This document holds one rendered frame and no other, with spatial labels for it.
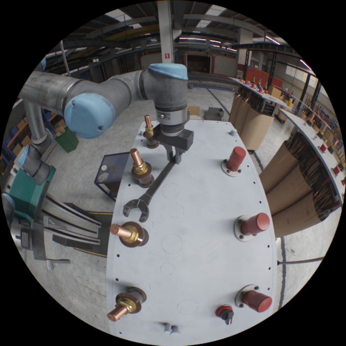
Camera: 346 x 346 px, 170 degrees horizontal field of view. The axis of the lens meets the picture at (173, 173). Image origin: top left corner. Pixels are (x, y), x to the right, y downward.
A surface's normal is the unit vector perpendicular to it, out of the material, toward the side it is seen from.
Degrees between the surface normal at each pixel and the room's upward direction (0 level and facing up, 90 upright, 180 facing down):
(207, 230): 0
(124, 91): 77
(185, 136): 0
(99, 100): 61
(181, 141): 90
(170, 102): 90
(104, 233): 0
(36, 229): 66
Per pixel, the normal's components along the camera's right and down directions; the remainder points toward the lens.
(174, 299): -0.05, -0.57
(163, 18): -0.02, 0.82
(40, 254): 0.88, -0.41
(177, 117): 0.38, 0.74
